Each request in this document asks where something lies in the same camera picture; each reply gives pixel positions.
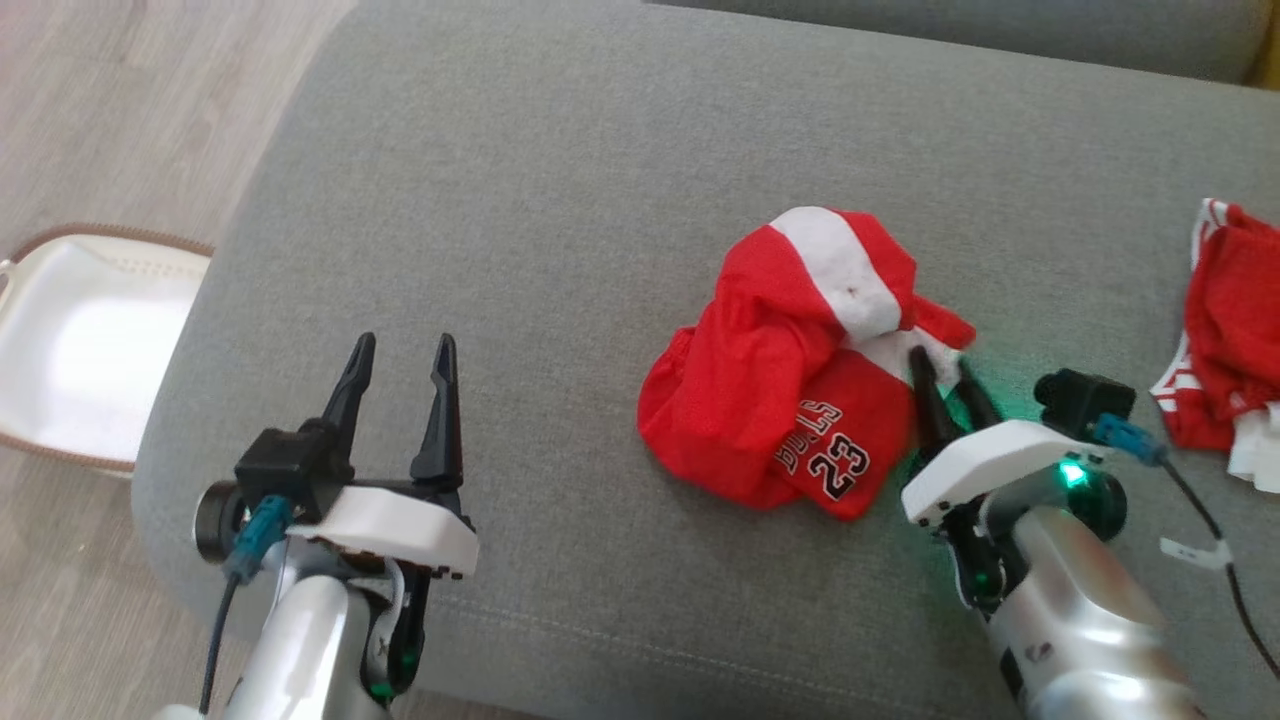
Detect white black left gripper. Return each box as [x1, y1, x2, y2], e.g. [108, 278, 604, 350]
[288, 333, 479, 701]

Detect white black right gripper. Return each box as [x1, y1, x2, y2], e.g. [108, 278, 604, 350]
[901, 345, 1113, 613]

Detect red white Bulls shorts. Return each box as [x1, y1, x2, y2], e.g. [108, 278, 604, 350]
[637, 206, 978, 522]

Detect red Bulls 23 jersey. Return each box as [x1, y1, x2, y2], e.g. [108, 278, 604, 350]
[1150, 198, 1280, 494]

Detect grey sofa seat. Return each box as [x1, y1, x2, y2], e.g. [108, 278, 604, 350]
[131, 0, 1280, 720]

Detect white laundry basket brown rim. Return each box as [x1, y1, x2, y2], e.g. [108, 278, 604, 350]
[0, 222, 215, 477]

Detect grey sofa back cushion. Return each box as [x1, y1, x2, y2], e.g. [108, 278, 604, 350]
[640, 0, 1278, 88]

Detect left black cable teal plug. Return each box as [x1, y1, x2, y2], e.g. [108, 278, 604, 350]
[198, 496, 298, 717]

